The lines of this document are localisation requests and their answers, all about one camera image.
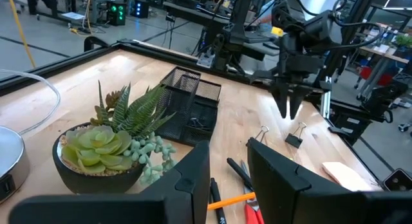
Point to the black table camera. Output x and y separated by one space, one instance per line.
397 180

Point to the black metal rig frame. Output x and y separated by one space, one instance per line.
48 71

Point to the wooden background table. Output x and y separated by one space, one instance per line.
386 55

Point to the green background plant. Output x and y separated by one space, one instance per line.
404 40

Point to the black computer with blue lights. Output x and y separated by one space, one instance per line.
140 9

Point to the black binder clip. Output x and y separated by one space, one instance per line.
293 141
261 136
196 122

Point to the grey power strip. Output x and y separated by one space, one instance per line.
206 59

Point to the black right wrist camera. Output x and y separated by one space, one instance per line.
318 27

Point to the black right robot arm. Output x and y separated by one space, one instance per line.
286 14

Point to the black background desk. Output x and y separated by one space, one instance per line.
193 14

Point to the black pen with white print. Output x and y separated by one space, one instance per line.
217 198

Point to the pale pink sticky note pad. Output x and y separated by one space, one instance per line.
346 175

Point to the black computer with green lights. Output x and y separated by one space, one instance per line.
116 14

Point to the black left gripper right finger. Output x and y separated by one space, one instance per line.
283 192

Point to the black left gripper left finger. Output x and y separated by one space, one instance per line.
180 201

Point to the person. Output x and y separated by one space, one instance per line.
265 14

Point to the red stool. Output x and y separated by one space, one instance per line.
367 72

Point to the white shade silver table lamp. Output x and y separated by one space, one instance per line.
9 153

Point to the orange pencil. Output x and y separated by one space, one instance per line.
231 201

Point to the black mesh desk organizer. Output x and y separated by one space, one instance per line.
180 98

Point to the succulent plant in black pot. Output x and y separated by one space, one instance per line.
96 146

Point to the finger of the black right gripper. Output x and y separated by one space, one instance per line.
296 100
280 97

